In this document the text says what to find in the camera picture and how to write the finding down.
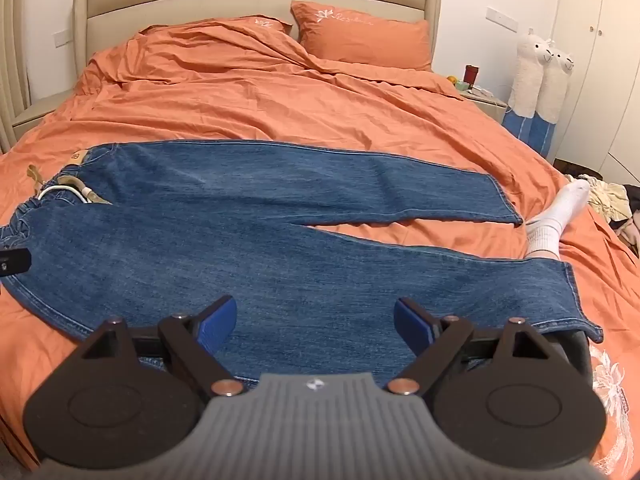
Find person's foot in white sock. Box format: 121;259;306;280
522;180;592;262

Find white alpaca plush toy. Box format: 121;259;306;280
530;48;576;154
502;30;554;134

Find orange pillow with white embroidery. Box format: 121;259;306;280
290;0;434;72
139;16;294;37

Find beige bedside shelf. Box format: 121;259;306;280
11;94;77;130

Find white wardrobe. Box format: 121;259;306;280
549;0;640;177

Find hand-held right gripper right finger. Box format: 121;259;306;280
384;298;572;399

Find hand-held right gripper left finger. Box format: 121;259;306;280
75;295;249;399

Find white nightstand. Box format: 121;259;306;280
460;89;510;125

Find pile of light clothes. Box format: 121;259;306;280
565;174;640;257

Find orange duvet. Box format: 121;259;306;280
0;15;640;467

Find white wall socket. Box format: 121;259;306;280
484;7;519;29

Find blue denim pants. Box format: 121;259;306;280
0;141;604;387

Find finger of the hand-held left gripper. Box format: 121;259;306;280
0;248;32;277

